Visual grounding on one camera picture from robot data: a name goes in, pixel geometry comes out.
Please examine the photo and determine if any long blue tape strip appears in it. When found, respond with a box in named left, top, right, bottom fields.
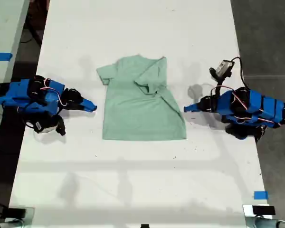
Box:
left=0, top=52, right=13, bottom=62

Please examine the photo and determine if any white side table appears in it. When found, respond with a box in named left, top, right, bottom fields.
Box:
left=0, top=0, right=30, bottom=155

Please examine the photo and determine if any black camera cable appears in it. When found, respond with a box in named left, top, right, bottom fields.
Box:
left=229, top=56, right=250, bottom=90

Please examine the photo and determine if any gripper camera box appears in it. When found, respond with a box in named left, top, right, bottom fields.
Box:
left=209, top=60, right=235, bottom=95
left=26, top=115, right=67, bottom=136

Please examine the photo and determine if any short blue tape strip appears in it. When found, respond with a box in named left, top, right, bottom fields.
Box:
left=253, top=190, right=269, bottom=200

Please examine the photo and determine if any grey metal clamp pipe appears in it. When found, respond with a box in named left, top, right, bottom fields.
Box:
left=245, top=215, right=285, bottom=228
left=0, top=218, right=25, bottom=228

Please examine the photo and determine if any pale green T-shirt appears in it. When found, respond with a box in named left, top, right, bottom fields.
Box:
left=96, top=54, right=188, bottom=141

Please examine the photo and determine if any small black box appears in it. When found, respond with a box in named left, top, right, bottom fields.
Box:
left=252, top=205, right=276, bottom=216
left=6, top=208, right=27, bottom=218

